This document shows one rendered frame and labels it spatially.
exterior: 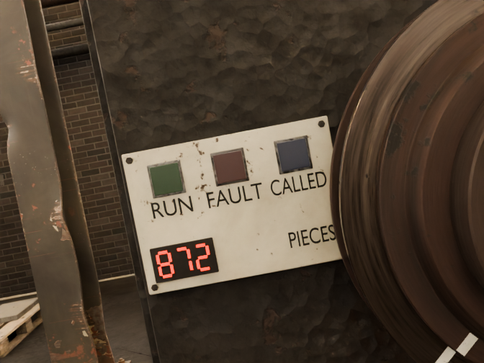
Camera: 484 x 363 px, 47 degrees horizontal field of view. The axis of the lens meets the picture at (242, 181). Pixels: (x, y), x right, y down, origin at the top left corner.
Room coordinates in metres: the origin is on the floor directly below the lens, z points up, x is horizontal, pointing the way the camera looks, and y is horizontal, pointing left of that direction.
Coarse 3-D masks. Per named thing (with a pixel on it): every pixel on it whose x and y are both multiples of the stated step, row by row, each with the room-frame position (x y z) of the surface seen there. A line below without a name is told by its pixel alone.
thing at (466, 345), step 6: (468, 336) 0.54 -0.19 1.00; (474, 336) 0.54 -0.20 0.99; (462, 342) 0.54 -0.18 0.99; (468, 342) 0.54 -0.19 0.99; (474, 342) 0.54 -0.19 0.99; (450, 348) 0.56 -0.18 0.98; (462, 348) 0.54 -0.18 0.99; (468, 348) 0.54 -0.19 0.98; (444, 354) 0.56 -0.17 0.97; (450, 354) 0.56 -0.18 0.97; (462, 354) 0.54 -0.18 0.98; (438, 360) 0.56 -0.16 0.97; (444, 360) 0.56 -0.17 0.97
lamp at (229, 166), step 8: (232, 152) 0.69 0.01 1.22; (240, 152) 0.69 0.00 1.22; (216, 160) 0.69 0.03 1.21; (224, 160) 0.69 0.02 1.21; (232, 160) 0.69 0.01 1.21; (240, 160) 0.69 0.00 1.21; (216, 168) 0.69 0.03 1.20; (224, 168) 0.69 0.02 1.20; (232, 168) 0.69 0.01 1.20; (240, 168) 0.69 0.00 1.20; (224, 176) 0.69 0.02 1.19; (232, 176) 0.69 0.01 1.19; (240, 176) 0.69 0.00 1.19
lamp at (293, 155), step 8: (280, 144) 0.69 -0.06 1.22; (288, 144) 0.69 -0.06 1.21; (296, 144) 0.69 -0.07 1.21; (304, 144) 0.69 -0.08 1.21; (280, 152) 0.69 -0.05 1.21; (288, 152) 0.69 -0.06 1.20; (296, 152) 0.69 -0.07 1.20; (304, 152) 0.69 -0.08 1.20; (280, 160) 0.69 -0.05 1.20; (288, 160) 0.69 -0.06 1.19; (296, 160) 0.69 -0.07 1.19; (304, 160) 0.69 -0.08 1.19; (288, 168) 0.69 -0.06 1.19; (296, 168) 0.69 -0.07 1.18
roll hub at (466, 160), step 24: (480, 120) 0.49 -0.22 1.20; (480, 144) 0.47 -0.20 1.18; (456, 168) 0.51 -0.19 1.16; (480, 168) 0.47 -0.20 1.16; (456, 192) 0.50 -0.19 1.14; (480, 192) 0.47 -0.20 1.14; (456, 216) 0.50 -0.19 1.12; (480, 216) 0.47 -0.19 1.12; (456, 240) 0.52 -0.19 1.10; (480, 240) 0.47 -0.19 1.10; (480, 264) 0.47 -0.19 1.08
